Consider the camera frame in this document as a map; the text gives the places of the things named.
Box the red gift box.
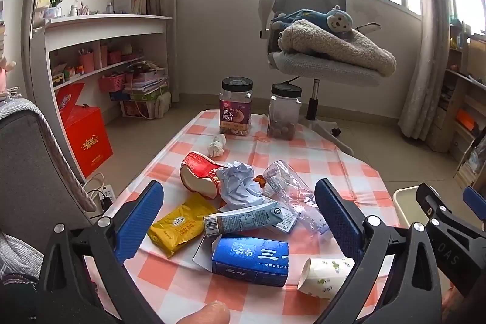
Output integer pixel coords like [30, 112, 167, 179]
[64, 104, 114, 178]

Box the clear plastic bottle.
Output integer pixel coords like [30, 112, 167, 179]
[262, 160, 331, 237]

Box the orange white checked tablecloth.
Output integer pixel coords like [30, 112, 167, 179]
[85, 109, 403, 324]

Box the person's left hand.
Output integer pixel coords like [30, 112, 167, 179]
[176, 300, 231, 324]

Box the beige fleece blanket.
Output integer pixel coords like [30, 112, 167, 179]
[278, 19, 396, 78]

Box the pink plastic basket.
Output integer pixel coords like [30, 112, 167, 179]
[99, 73, 126, 92]

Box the grey-blue carton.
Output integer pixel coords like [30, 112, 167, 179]
[203, 201, 283, 237]

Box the clear plastic nut jar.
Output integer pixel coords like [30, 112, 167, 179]
[267, 84, 302, 140]

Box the grey upholstered chair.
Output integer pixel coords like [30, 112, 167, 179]
[0, 99, 97, 234]

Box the small white tissue wad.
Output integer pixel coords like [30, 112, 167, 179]
[207, 133, 227, 158]

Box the pink pen holder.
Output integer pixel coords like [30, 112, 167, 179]
[79, 53, 95, 74]

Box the white bookshelf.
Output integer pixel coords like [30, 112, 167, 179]
[28, 0, 175, 180]

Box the person's striped clothing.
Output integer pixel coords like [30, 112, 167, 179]
[0, 231, 44, 287]

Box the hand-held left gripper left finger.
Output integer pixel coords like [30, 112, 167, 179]
[38, 180, 165, 324]

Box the white printed label paper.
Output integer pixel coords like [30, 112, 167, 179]
[271, 208, 299, 234]

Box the blue monkey plush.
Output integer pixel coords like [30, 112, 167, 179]
[270, 5, 354, 41]

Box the orange flat box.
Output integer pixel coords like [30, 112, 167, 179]
[456, 109, 479, 133]

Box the red snack bag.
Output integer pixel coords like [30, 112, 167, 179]
[180, 151, 224, 199]

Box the purple label nut jar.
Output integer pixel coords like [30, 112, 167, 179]
[219, 77, 254, 137]

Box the white plastic waste bin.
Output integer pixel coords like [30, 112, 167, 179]
[392, 186, 431, 230]

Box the pink plush toy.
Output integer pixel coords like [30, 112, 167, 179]
[0, 56, 18, 93]

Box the blue box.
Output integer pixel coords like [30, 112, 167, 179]
[211, 236, 290, 287]

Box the white power strip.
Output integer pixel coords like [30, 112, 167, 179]
[99, 184, 116, 211]

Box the wooden desk shelf unit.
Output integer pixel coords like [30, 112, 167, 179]
[427, 24, 486, 192]

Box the yellow packet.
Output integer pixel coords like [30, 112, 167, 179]
[147, 192, 218, 258]

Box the printed paper cup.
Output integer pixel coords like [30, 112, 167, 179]
[297, 257, 355, 300]

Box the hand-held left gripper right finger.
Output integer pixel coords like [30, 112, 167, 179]
[314, 178, 452, 324]

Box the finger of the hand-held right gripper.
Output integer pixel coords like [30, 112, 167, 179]
[462, 186, 486, 219]
[416, 183, 486, 234]

